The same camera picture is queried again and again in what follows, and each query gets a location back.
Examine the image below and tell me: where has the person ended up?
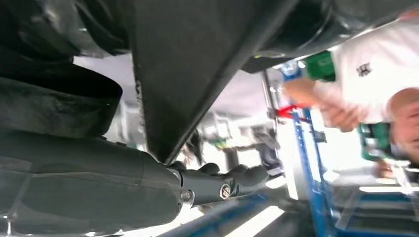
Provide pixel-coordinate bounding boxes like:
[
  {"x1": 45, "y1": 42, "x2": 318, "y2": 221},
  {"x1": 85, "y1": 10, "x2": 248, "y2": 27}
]
[{"x1": 283, "y1": 8, "x2": 419, "y2": 181}]

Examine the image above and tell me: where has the blue metal rack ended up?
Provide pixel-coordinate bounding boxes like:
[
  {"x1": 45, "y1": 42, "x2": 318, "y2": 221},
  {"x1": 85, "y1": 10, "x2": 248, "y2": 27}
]
[{"x1": 157, "y1": 108, "x2": 419, "y2": 237}]

